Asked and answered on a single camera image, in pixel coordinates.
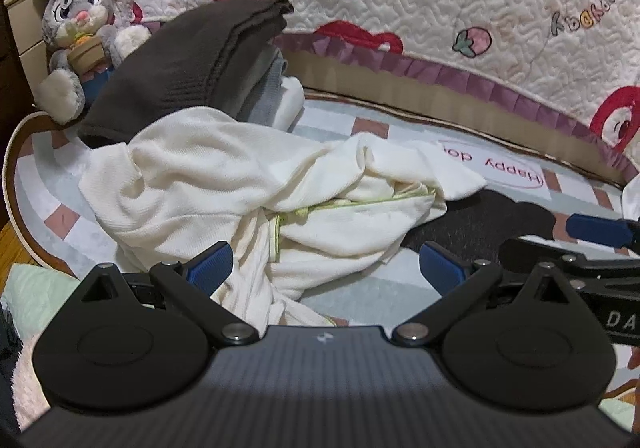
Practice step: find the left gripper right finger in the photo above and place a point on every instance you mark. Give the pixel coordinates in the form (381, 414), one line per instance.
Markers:
(460, 284)

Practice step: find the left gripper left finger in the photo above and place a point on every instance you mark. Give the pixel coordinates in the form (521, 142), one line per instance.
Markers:
(188, 287)

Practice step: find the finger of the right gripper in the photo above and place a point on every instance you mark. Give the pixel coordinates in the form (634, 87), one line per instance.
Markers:
(615, 233)

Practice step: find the cream zip-up hoodie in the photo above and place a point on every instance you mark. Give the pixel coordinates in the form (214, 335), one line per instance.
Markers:
(296, 212)

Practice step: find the checkered play mat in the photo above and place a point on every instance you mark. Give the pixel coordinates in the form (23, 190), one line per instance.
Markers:
(521, 197)

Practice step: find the light green blanket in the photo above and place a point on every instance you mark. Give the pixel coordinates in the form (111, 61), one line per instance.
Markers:
(33, 295)

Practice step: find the grey folded garment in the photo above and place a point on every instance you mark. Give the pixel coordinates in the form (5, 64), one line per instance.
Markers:
(261, 94)

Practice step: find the white folded garment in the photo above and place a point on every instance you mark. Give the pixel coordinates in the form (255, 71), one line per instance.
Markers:
(291, 103)

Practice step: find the white quilted bear bedspread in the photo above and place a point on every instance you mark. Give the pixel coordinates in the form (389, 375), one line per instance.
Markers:
(400, 12)

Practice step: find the dark brown knit sweater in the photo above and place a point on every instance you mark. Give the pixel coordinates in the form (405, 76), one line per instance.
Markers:
(202, 57)

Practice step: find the grey plush bunny toy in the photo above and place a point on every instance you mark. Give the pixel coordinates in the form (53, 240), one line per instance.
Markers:
(86, 48)

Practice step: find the beige bedside cabinet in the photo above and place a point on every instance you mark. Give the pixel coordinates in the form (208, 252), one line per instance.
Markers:
(25, 21)

